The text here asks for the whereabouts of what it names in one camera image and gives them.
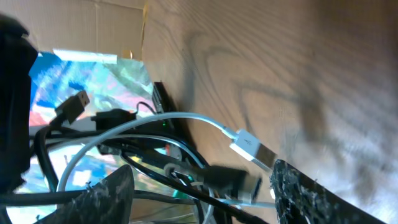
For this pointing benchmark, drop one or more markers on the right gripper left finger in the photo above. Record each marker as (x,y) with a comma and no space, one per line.
(107,202)

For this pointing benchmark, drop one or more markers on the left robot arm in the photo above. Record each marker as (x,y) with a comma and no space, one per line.
(17,59)

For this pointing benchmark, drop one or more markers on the cardboard panel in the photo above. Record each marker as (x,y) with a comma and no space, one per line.
(101,26)

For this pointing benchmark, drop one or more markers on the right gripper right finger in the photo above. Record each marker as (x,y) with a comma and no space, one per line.
(299,199)

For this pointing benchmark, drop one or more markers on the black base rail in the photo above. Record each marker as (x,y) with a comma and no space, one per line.
(163,104)

